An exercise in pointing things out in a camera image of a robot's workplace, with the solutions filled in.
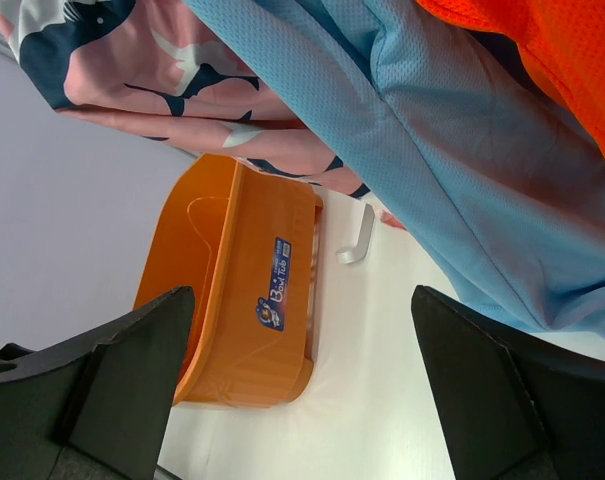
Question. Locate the orange plastic tub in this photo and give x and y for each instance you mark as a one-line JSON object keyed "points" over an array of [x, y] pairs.
{"points": [[244, 242]]}

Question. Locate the light blue mesh shorts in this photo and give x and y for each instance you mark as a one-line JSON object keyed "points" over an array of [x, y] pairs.
{"points": [[506, 198]]}

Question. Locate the white metal clothes rack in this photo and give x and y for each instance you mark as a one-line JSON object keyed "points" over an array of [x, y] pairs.
{"points": [[360, 225]]}

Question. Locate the orange mesh shorts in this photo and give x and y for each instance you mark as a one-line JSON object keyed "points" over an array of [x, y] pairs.
{"points": [[561, 45]]}

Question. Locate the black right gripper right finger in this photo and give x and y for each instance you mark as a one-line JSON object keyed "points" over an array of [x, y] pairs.
{"points": [[511, 406]]}

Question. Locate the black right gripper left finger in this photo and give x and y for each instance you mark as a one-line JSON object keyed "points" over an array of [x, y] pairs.
{"points": [[95, 406]]}

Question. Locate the pink navy patterned shorts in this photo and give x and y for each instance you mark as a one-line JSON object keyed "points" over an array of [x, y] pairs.
{"points": [[153, 69]]}

